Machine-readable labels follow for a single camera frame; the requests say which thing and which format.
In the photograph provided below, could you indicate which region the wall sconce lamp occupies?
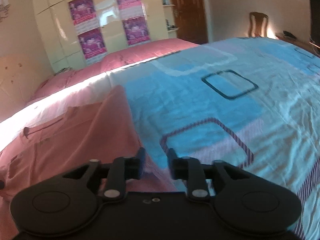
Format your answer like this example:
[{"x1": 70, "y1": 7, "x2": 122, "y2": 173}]
[{"x1": 0, "y1": 0, "x2": 10, "y2": 22}]

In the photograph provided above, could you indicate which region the purple poster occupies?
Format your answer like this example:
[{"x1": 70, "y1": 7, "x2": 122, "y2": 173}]
[
  {"x1": 78, "y1": 28, "x2": 107, "y2": 65},
  {"x1": 117, "y1": 0, "x2": 144, "y2": 20},
  {"x1": 68, "y1": 0, "x2": 100, "y2": 35},
  {"x1": 122, "y1": 16, "x2": 150, "y2": 46}
]

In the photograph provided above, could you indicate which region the brown wooden door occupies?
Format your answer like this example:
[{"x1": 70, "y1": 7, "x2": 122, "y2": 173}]
[{"x1": 171, "y1": 0, "x2": 208, "y2": 44}]

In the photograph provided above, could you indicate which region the purple poster lower right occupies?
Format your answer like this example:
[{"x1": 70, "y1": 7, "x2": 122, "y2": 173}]
[{"x1": 122, "y1": 16, "x2": 150, "y2": 46}]

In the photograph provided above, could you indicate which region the wooden chair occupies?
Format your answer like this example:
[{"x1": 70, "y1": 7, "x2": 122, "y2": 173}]
[{"x1": 248, "y1": 12, "x2": 269, "y2": 37}]

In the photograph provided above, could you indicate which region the cream round headboard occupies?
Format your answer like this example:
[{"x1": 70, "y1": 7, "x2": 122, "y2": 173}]
[{"x1": 1, "y1": 54, "x2": 53, "y2": 121}]

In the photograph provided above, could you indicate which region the pink folded quilt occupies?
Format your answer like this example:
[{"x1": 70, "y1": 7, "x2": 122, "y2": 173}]
[{"x1": 28, "y1": 38, "x2": 198, "y2": 104}]

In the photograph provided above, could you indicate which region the purple poster upper left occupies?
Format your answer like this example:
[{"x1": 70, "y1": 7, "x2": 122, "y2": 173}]
[{"x1": 68, "y1": 0, "x2": 100, "y2": 35}]

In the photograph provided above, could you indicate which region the blue patterned bed sheet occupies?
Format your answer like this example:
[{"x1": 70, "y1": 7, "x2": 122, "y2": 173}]
[{"x1": 1, "y1": 38, "x2": 319, "y2": 239}]

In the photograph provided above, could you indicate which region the purple poster upper right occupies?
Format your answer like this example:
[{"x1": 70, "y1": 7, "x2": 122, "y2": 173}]
[{"x1": 117, "y1": 0, "x2": 144, "y2": 20}]

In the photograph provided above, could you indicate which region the cream glossy wardrobe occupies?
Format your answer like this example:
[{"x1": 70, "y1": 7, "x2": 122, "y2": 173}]
[{"x1": 28, "y1": 0, "x2": 181, "y2": 74}]

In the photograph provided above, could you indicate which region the purple poster lower left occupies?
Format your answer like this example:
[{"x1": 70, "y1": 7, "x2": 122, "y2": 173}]
[{"x1": 78, "y1": 28, "x2": 107, "y2": 65}]

